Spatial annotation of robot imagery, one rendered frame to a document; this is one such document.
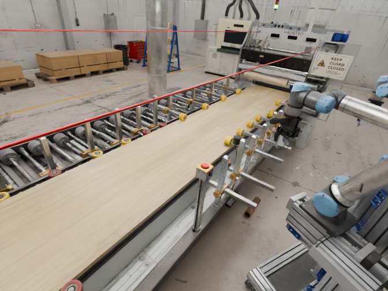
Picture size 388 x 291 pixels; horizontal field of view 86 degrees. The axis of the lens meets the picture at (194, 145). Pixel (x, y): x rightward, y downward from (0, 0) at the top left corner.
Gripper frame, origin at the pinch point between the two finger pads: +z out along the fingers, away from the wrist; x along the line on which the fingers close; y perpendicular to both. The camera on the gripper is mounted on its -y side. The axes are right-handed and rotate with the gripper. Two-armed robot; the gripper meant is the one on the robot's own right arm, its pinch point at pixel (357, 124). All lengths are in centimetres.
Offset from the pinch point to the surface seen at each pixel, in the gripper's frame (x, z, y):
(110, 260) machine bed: -178, 53, -5
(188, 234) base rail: -131, 62, -7
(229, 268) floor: -87, 132, -3
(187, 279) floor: -125, 132, -12
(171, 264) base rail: -148, 62, 6
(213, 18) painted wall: 442, -54, -901
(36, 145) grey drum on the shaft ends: -216, 46, -128
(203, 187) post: -125, 23, -7
